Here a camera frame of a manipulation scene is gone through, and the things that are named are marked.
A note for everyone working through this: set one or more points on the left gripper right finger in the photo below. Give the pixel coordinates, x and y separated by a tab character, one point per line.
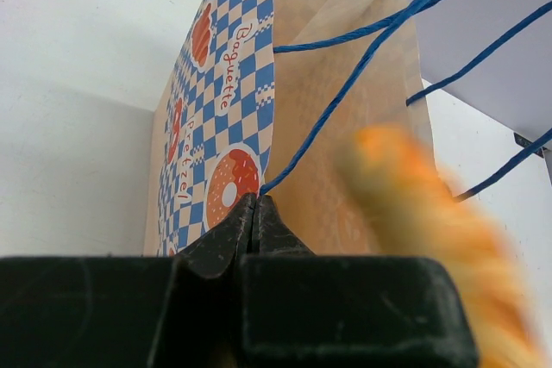
299	309

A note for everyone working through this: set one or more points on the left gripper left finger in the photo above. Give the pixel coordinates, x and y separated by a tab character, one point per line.
177	311

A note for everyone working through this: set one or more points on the twisted braided fake bread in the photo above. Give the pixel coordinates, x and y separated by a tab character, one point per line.
392	179

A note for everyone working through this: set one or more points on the blue checkered paper bag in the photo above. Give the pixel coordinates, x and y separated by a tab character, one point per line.
237	107

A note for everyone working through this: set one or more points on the right blue corner label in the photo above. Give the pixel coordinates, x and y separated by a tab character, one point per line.
524	143

